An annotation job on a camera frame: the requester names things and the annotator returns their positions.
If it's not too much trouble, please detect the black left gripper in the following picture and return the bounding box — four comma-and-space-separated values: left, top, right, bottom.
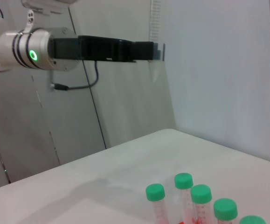
49, 35, 154, 63

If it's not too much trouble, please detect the orange test tube rack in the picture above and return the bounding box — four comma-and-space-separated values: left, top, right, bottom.
176, 218, 210, 224

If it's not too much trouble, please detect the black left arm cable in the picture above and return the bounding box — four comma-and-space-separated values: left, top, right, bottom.
53, 61, 100, 91

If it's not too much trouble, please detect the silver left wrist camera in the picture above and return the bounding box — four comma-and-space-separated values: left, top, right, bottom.
20, 0, 78, 11

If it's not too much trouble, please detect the silver camera mount bracket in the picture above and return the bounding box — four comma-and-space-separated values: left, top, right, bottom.
23, 8, 36, 34

